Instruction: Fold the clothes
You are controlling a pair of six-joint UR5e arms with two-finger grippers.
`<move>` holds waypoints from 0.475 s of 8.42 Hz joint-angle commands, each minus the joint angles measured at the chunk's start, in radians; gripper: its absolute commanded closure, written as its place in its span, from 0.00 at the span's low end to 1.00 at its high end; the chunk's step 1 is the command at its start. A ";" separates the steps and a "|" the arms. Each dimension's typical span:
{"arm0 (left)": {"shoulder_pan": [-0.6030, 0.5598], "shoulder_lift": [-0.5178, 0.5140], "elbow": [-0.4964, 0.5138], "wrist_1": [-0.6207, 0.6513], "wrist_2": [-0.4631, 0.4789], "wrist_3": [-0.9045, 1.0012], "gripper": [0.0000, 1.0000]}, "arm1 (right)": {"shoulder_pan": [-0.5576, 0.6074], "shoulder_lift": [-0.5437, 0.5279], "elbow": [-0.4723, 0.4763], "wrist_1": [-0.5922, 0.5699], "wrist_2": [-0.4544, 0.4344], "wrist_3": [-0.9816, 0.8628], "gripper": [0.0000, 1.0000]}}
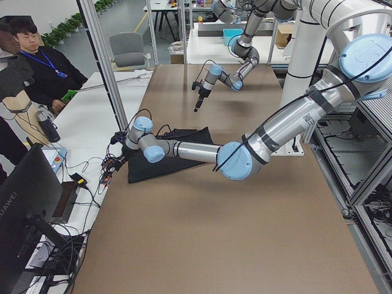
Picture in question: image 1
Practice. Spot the cardboard box with packaging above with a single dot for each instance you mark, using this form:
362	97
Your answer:
284	34

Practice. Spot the aluminium cage frame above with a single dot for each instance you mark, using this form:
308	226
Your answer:
91	23

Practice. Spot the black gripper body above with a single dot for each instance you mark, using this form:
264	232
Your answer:
125	150
201	93

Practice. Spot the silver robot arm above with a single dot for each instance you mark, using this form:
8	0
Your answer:
242	47
358	31

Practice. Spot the blue teach pendant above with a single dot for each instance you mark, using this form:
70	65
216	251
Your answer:
55	157

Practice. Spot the teal plastic bin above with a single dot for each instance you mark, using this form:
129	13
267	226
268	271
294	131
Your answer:
230	35

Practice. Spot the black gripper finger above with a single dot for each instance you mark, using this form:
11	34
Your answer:
198	103

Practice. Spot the black water bottle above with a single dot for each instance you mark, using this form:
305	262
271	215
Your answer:
47	126

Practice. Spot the grey office chair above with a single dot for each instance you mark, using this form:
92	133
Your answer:
128	50

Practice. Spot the seated person in black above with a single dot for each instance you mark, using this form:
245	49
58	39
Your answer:
54	75

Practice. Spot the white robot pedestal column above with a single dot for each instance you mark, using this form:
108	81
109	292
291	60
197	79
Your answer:
307	48

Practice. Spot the black computer monitor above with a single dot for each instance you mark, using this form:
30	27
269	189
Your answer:
29	197

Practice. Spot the black t-shirt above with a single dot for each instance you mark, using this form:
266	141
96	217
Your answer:
139	169

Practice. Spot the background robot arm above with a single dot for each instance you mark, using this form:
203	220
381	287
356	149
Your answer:
226	11

